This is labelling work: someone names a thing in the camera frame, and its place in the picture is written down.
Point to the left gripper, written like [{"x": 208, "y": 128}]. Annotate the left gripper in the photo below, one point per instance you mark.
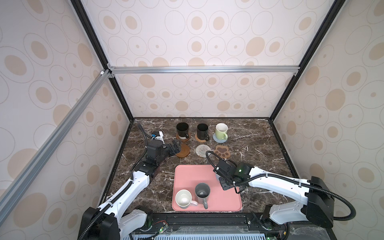
[{"x": 176, "y": 147}]

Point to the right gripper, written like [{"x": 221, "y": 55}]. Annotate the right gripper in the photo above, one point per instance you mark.
[{"x": 222, "y": 186}]

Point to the brown wooden coaster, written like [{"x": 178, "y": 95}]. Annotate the brown wooden coaster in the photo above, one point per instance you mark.
[
  {"x": 182, "y": 139},
  {"x": 185, "y": 151}
]

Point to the black mug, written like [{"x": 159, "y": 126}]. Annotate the black mug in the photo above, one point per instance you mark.
[
  {"x": 202, "y": 132},
  {"x": 183, "y": 129}
]

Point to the cork paw coaster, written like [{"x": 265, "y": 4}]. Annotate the cork paw coaster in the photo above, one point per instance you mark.
[{"x": 222, "y": 151}]

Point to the multicolour woven coaster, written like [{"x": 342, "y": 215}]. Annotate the multicolour woven coaster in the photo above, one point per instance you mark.
[{"x": 201, "y": 150}]

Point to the woven rattan coaster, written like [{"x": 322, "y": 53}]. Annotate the woven rattan coaster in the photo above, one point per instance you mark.
[{"x": 198, "y": 140}]

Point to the grey mug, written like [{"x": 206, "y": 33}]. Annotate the grey mug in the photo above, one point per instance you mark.
[{"x": 202, "y": 192}]

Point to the blue woven coaster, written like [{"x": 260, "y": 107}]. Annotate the blue woven coaster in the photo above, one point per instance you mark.
[{"x": 217, "y": 140}]

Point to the green mug white inside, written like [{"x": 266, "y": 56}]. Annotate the green mug white inside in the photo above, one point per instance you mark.
[{"x": 221, "y": 131}]

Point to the white mug pink handle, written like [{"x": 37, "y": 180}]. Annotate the white mug pink handle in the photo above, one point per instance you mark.
[{"x": 184, "y": 199}]

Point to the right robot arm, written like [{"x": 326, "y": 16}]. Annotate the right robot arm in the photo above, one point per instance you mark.
[{"x": 312, "y": 199}]

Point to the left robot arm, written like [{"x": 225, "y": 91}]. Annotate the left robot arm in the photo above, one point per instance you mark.
[{"x": 126, "y": 192}]

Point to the pink plastic tray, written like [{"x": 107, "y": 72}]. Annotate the pink plastic tray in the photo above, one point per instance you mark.
[{"x": 187, "y": 177}]

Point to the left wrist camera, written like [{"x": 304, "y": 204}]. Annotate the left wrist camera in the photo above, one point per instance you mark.
[{"x": 158, "y": 135}]

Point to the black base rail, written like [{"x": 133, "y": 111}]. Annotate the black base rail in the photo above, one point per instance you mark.
[{"x": 200, "y": 226}]

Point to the horizontal aluminium frame bar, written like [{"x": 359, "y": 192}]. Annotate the horizontal aluminium frame bar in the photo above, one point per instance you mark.
[{"x": 205, "y": 70}]

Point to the left aluminium frame bar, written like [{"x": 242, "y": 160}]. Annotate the left aluminium frame bar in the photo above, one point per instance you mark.
[{"x": 21, "y": 184}]

